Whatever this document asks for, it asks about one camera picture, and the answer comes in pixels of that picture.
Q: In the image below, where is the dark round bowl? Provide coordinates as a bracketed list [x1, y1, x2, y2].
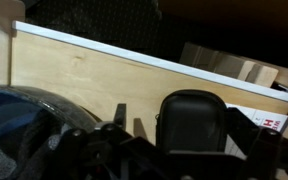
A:
[0, 84, 100, 180]

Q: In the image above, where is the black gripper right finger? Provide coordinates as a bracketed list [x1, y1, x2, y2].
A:
[225, 107, 262, 148]

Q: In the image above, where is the white paper with red letters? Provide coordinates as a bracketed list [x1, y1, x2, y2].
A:
[224, 102, 288, 161]

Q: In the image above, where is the black board eraser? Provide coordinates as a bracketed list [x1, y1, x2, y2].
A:
[155, 89, 228, 155]

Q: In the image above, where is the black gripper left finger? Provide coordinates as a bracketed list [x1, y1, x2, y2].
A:
[113, 103, 128, 130]

